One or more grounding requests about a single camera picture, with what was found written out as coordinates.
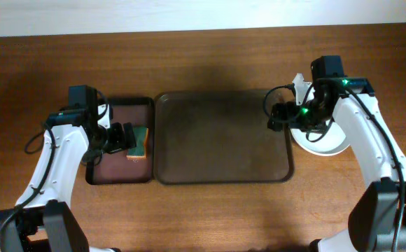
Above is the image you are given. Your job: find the green and orange sponge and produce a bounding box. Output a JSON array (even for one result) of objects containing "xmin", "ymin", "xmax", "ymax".
[{"xmin": 127, "ymin": 126, "xmax": 149, "ymax": 160}]

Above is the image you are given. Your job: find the white plate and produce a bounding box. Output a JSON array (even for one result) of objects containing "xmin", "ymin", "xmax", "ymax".
[{"xmin": 290, "ymin": 122, "xmax": 350, "ymax": 157}]

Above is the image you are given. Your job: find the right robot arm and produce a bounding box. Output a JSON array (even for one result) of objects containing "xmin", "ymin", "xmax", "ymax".
[{"xmin": 262, "ymin": 55, "xmax": 406, "ymax": 251}]

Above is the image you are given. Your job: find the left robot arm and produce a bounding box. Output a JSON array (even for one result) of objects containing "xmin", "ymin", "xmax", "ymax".
[{"xmin": 0, "ymin": 85, "xmax": 137, "ymax": 251}]

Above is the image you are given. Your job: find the black small sponge tray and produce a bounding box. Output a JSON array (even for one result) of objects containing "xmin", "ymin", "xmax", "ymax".
[{"xmin": 85, "ymin": 97, "xmax": 155, "ymax": 185}]

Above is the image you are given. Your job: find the large brown serving tray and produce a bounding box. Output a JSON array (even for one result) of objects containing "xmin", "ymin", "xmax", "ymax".
[{"xmin": 153, "ymin": 90, "xmax": 294, "ymax": 185}]

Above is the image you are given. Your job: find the left black cable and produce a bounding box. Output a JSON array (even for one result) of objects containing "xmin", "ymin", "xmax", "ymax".
[{"xmin": 0, "ymin": 120, "xmax": 57, "ymax": 252}]

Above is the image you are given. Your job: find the black cable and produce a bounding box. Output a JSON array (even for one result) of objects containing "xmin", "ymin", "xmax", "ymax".
[
  {"xmin": 0, "ymin": 120, "xmax": 57, "ymax": 252},
  {"xmin": 262, "ymin": 78, "xmax": 406, "ymax": 252}
]

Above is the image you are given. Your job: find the right black cable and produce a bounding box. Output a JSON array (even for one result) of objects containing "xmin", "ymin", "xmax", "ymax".
[{"xmin": 262, "ymin": 78, "xmax": 406, "ymax": 252}]

